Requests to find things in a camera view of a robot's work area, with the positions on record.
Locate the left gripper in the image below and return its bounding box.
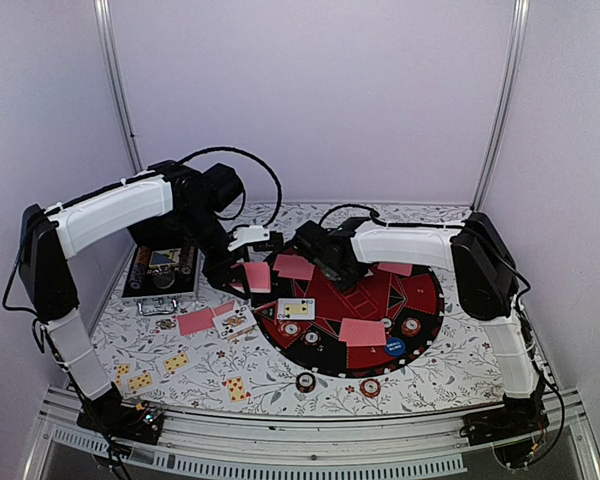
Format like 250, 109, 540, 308
174, 205, 253, 299

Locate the red playing card deck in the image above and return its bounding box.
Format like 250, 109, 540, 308
234, 262, 272, 294

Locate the face-down card seat eight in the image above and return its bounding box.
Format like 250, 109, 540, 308
273, 254, 299, 273

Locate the two of clubs card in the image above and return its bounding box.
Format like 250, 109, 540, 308
276, 298, 316, 320

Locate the face-down red card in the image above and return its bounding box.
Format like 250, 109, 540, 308
211, 301, 238, 319
175, 308, 215, 336

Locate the face-down card seat one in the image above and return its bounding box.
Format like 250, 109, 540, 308
377, 262, 413, 277

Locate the face-down card seat four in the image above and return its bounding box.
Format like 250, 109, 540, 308
339, 318, 386, 347

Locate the blue small blind button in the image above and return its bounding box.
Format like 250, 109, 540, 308
384, 337, 406, 357

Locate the dark poker chip stack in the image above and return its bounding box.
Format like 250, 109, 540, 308
296, 373, 316, 393

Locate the orange poker chip stack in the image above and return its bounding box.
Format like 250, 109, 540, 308
359, 378, 381, 398

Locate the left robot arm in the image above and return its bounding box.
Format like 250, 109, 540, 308
1, 146, 282, 445

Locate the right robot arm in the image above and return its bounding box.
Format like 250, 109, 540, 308
314, 208, 561, 471

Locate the aluminium poker case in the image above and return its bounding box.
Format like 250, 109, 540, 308
121, 242, 199, 316

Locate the floral table cloth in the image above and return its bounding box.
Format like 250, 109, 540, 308
74, 201, 546, 419

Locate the face card on cloth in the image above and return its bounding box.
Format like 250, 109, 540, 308
150, 317, 178, 334

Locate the round red black poker mat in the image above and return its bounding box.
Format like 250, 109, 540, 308
250, 227, 445, 379

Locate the hearts card on cloth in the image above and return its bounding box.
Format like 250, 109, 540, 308
222, 376, 251, 403

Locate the diamonds card bottom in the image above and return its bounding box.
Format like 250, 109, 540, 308
124, 371, 154, 394

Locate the diamonds card left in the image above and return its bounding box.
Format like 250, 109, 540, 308
115, 363, 131, 387

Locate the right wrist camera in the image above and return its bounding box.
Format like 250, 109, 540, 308
292, 221, 339, 268

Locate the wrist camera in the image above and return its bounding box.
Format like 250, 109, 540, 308
292, 221, 339, 268
228, 225, 284, 251

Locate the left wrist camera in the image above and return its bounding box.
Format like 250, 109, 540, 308
228, 225, 284, 251

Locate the front aluminium rail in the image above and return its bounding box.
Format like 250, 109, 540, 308
23, 387, 600, 479

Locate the left aluminium frame post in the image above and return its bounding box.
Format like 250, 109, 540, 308
93, 0, 143, 173

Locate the aluminium frame post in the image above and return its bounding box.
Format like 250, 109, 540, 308
93, 0, 143, 173
471, 0, 530, 210

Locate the right aluminium frame post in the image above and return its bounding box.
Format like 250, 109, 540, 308
471, 0, 530, 210

